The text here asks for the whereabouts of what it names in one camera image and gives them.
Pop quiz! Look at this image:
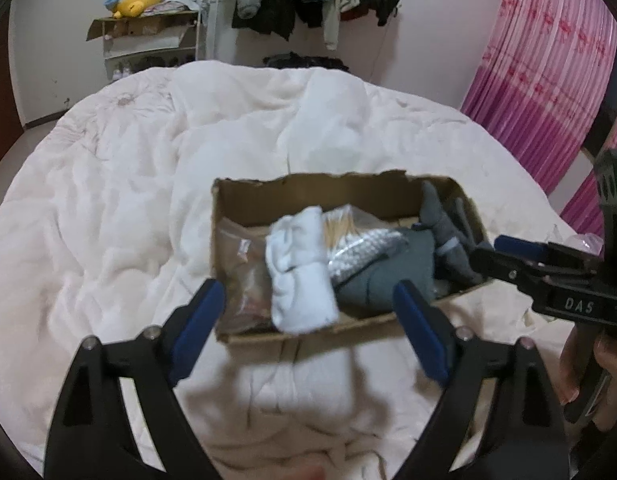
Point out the clear snack bag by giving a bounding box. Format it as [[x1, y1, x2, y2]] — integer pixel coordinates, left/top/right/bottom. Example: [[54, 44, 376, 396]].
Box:
[[216, 218, 272, 335]]

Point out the pink curtain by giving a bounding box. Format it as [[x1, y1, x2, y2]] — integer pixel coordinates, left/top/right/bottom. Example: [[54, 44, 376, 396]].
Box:
[[460, 0, 617, 236]]

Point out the cardboard box on shelf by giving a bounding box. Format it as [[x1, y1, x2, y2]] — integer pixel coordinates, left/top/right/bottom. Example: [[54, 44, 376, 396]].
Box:
[[86, 11, 198, 41]]

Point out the grey dotted sock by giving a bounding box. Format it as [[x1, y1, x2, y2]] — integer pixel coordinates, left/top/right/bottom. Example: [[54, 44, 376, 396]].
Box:
[[336, 228, 435, 312]]

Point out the brown cardboard box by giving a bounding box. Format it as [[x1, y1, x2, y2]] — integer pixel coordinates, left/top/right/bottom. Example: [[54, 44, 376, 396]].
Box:
[[211, 170, 489, 344]]

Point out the dark red wooden door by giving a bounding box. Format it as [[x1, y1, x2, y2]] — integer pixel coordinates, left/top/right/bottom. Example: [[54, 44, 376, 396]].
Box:
[[0, 12, 23, 162]]

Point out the white shelf rack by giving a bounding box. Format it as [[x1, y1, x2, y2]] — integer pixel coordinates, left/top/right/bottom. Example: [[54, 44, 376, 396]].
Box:
[[94, 0, 205, 82]]

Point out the grey knit glove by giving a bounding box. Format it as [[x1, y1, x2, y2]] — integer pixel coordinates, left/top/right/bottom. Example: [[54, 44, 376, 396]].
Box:
[[419, 180, 490, 289]]

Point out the black clothes pile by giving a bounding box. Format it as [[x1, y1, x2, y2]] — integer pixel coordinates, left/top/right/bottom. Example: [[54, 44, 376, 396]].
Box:
[[263, 52, 350, 73]]

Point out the bag of cotton swabs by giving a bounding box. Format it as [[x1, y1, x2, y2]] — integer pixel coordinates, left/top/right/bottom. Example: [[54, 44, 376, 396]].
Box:
[[323, 204, 406, 285]]

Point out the white fluffy blanket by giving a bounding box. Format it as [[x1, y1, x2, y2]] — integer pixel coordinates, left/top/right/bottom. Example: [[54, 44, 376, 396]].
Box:
[[0, 62, 573, 479]]

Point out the white sock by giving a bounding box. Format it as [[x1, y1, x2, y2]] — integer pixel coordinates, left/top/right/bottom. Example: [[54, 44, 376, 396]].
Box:
[[265, 206, 339, 335]]

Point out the person's right hand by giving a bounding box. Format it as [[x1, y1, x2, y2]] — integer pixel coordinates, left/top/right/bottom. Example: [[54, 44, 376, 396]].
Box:
[[556, 323, 617, 431]]

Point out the clear plastic bag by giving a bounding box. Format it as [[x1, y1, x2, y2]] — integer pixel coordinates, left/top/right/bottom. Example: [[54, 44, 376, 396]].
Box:
[[547, 226, 605, 256]]

